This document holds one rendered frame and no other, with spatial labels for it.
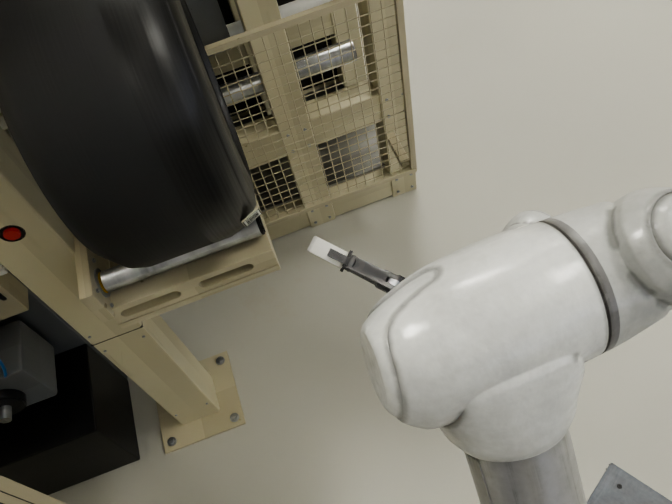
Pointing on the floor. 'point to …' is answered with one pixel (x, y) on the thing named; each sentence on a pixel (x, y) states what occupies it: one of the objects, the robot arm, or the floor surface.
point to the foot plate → (173, 437)
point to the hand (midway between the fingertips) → (328, 252)
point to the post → (171, 392)
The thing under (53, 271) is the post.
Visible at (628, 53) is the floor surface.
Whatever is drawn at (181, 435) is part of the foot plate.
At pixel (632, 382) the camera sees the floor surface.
